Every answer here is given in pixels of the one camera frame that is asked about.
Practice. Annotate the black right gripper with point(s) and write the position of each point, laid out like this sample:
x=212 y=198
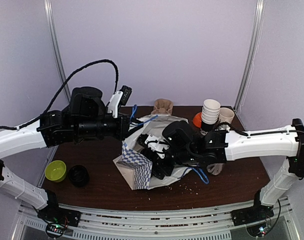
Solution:
x=158 y=164

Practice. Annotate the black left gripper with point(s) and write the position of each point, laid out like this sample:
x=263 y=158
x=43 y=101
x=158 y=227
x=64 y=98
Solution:
x=122 y=131

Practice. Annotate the blue checkered paper bag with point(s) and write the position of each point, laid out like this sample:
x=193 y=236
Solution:
x=136 y=168

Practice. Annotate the stack of black cup lids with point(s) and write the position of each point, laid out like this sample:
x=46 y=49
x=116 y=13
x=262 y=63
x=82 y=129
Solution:
x=78 y=176

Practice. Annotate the stack of paper cups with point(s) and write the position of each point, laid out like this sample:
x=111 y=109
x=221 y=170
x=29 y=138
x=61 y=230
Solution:
x=209 y=115

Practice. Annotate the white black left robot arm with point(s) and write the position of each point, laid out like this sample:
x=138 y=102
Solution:
x=86 y=118

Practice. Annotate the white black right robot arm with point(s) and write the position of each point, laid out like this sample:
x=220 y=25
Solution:
x=180 y=145

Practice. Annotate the glass of wrapped straws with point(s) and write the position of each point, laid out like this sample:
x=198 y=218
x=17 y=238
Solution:
x=215 y=169

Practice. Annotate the brown pulp cup carrier stack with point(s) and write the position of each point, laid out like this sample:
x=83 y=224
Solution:
x=163 y=106

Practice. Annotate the orange bowl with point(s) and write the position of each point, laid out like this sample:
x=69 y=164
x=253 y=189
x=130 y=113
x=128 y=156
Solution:
x=197 y=120

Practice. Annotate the green bowl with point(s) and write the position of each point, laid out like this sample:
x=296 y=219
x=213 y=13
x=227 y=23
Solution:
x=56 y=171

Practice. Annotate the beige ceramic mug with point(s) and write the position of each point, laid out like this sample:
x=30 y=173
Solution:
x=226 y=115

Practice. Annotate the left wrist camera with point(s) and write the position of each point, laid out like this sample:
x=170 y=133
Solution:
x=118 y=99

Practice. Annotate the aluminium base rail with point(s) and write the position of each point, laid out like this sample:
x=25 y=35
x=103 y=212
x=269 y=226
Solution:
x=208 y=223

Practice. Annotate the left aluminium frame post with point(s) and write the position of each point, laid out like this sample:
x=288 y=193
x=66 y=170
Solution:
x=54 y=39

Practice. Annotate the aluminium frame post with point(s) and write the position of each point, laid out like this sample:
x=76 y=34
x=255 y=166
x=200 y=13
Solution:
x=255 y=36
x=54 y=39

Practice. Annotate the right aluminium frame post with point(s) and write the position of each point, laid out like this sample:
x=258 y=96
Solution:
x=255 y=36

